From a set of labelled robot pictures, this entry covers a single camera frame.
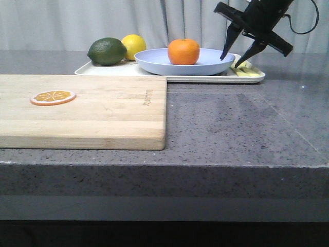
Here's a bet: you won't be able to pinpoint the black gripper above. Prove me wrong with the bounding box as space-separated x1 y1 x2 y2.
214 1 293 68

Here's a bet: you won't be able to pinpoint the orange fruit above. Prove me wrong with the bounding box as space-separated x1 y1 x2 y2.
168 39 200 65

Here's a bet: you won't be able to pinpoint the light blue plate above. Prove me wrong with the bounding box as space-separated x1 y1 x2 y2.
135 48 235 76

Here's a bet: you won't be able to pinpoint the cream white tray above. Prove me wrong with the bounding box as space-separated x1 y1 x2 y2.
75 54 265 84

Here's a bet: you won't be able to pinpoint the yellow-green peeled fruit pieces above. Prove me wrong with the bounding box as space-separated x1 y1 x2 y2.
230 61 260 77

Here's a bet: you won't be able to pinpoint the yellow lemon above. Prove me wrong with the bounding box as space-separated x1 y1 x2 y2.
121 34 147 61

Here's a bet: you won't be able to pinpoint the green lime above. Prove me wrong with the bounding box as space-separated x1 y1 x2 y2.
87 37 127 66

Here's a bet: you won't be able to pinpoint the wooden cutting board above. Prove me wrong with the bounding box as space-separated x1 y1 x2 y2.
1 75 167 150

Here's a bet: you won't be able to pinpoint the orange slice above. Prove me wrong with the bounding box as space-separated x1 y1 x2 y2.
30 90 76 106

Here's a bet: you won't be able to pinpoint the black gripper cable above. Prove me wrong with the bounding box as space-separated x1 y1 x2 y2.
282 0 320 35

